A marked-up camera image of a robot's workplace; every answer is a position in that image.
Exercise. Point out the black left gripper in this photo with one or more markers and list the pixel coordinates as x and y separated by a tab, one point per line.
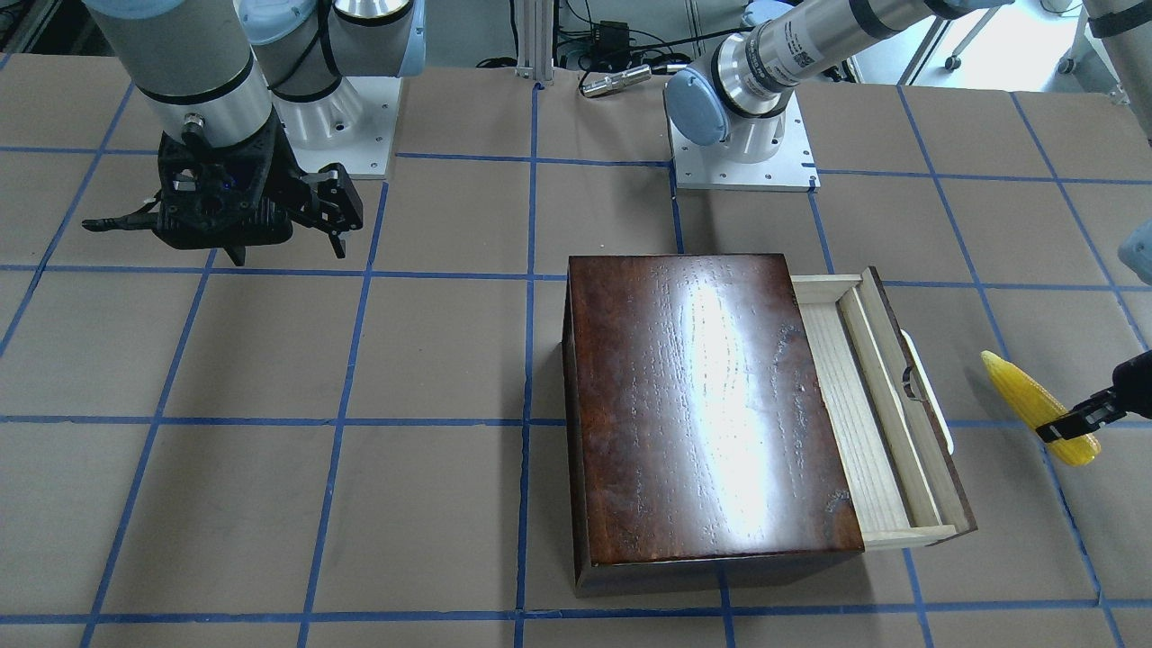
1136	379

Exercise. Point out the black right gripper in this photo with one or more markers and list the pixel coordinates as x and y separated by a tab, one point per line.
286	179

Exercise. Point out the yellow corn cob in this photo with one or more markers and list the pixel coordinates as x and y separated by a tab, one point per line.
1035	406

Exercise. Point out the light wooden drawer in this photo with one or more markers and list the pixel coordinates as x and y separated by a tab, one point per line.
893	440

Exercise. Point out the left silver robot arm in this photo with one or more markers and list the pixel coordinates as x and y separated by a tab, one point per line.
751	76

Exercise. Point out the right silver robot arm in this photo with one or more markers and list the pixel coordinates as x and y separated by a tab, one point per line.
240	89

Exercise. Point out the dark wooden drawer cabinet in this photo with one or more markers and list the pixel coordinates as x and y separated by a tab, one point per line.
700	447

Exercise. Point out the silver cylindrical connector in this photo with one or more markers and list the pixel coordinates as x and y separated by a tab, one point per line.
613	83

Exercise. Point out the black power brick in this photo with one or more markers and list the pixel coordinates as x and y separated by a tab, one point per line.
610	40

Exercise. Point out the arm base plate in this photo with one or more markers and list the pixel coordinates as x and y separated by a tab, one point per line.
768	155
354	126

